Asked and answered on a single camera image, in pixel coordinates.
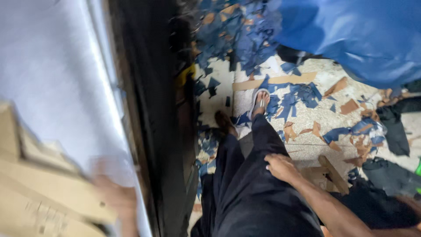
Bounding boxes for white-topped work table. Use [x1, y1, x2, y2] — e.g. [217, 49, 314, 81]
[0, 0, 201, 237]

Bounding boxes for stack of tan cardboard patterns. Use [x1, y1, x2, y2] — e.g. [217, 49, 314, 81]
[0, 101, 118, 237]

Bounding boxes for person's black trousers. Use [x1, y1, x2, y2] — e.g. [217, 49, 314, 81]
[191, 113, 325, 237]

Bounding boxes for long tan cardboard strip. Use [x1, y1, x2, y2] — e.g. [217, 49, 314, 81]
[232, 72, 318, 92]

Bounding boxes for low wooden stool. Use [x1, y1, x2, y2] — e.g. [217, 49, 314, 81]
[299, 155, 350, 195]

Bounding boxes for scattered blue fabric offcuts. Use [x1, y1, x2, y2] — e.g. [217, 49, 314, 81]
[194, 63, 387, 198]

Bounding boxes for heap of blue denim scraps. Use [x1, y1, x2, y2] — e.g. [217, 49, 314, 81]
[192, 0, 284, 77]

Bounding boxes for scattered brown paper offcuts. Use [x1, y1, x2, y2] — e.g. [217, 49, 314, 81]
[276, 76, 412, 168]

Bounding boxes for person's left hand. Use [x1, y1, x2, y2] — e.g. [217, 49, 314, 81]
[93, 174, 139, 225]

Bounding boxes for black cloth piece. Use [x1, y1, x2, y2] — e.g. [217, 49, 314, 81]
[361, 157, 421, 198]
[376, 97, 421, 157]

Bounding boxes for black cloth heap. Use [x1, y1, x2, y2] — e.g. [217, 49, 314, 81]
[328, 179, 421, 231]

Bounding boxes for green object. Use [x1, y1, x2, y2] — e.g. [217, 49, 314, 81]
[415, 157, 421, 195]

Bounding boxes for blue plastic sheet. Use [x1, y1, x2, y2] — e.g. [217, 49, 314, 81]
[272, 0, 421, 90]

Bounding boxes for person's bare foot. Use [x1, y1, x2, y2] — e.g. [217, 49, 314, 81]
[214, 110, 239, 137]

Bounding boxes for grey sandal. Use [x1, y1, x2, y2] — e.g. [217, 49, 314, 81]
[248, 88, 271, 120]

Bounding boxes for yellow object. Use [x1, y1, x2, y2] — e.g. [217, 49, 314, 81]
[175, 64, 197, 88]

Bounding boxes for person's right hand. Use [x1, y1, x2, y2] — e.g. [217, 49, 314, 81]
[264, 153, 305, 185]

